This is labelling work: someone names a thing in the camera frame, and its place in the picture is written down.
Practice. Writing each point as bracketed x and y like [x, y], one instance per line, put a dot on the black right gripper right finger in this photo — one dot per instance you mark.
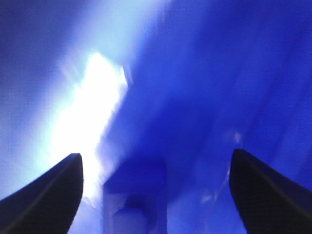
[267, 201]

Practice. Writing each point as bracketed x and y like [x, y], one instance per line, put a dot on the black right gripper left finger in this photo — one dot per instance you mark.
[47, 205]

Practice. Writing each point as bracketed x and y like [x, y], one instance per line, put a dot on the blue plastic block part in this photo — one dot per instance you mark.
[135, 199]

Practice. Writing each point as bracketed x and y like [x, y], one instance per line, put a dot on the large blue plastic bin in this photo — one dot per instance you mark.
[185, 80]

